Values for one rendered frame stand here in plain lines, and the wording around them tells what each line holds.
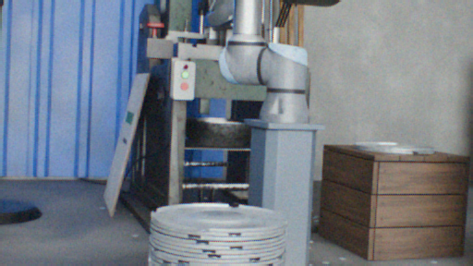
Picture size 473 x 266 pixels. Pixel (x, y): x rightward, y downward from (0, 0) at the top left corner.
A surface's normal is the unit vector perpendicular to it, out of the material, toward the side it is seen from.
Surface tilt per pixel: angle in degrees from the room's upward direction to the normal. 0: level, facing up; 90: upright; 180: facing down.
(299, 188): 90
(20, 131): 90
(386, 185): 90
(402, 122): 90
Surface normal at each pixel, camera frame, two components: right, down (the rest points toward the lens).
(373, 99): 0.36, 0.07
